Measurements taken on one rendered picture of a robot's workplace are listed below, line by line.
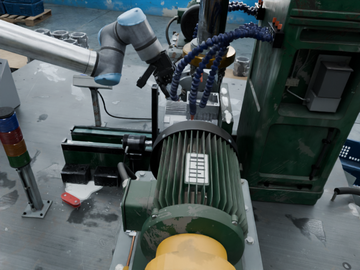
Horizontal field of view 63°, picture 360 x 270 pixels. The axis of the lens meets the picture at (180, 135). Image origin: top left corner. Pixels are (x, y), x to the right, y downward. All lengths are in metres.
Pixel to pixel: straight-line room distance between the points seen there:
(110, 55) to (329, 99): 0.74
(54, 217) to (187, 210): 0.81
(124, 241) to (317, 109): 0.70
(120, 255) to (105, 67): 0.68
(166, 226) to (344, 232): 0.92
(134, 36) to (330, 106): 0.68
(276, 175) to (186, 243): 0.77
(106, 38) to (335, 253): 1.08
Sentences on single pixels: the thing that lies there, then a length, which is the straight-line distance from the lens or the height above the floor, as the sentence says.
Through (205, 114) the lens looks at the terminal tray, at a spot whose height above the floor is 1.11.
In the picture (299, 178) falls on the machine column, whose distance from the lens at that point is 1.17.
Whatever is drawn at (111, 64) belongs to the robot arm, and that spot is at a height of 1.26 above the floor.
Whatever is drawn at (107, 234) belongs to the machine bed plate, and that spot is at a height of 0.80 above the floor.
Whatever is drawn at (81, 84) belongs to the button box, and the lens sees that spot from 1.45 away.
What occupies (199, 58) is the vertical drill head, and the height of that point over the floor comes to 1.33.
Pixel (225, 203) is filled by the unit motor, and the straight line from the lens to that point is 0.44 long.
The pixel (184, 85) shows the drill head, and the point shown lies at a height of 1.09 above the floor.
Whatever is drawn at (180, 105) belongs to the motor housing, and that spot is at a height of 1.11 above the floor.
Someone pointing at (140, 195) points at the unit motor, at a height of 1.31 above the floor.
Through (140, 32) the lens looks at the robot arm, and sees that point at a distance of 1.06.
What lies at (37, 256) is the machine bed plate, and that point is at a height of 0.80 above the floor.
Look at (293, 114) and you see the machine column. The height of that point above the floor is 1.20.
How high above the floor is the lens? 1.67
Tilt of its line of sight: 36 degrees down
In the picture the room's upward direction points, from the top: 3 degrees clockwise
